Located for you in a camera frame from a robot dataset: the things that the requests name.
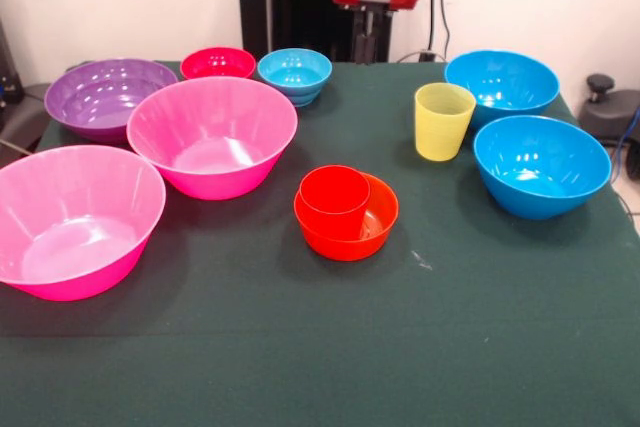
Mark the large blue bowl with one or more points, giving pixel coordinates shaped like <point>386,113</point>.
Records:
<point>540,167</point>
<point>510,82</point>

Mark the large pink bowl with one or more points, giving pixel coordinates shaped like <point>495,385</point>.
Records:
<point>210,132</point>
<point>75,217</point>

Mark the dark green table cloth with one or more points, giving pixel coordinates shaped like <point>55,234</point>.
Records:
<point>320,322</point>

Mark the red cup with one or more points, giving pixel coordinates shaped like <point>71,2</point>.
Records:
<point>332,192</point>

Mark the stack of small blue bowls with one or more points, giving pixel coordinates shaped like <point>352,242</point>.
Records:
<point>295,72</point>

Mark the orange bowl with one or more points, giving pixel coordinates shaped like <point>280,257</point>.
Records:
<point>380,232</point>

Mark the black pedestal foot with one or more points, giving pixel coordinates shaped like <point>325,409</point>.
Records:
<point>615,112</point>
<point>20,117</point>

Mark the small crimson bowl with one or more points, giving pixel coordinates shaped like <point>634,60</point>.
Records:
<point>217,62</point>

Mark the yellow cup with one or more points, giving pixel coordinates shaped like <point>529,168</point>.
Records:
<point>442,124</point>

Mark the purple bowl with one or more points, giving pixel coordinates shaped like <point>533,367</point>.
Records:
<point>100,92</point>

